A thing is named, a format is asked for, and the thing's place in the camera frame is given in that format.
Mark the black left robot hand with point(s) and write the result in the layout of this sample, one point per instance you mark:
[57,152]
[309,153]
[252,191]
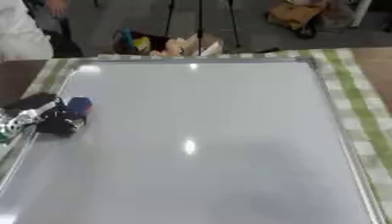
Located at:
[53,118]

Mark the blue whiteboard brush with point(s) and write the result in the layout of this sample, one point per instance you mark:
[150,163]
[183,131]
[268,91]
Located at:
[80,105]

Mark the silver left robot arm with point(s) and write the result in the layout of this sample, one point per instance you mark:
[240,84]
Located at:
[15,121]

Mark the person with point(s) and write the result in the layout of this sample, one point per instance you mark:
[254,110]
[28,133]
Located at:
[23,29]

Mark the black tripod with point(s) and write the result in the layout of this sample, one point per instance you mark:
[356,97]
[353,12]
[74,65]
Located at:
[200,23]

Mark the tan bag on wheels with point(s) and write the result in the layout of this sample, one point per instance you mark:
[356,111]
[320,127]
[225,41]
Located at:
[297,16]

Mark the white chair leg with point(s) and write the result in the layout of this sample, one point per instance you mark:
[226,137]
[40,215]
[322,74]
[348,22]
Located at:
[360,13]

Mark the large whiteboard with silver frame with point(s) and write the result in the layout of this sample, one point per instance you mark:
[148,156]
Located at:
[204,140]

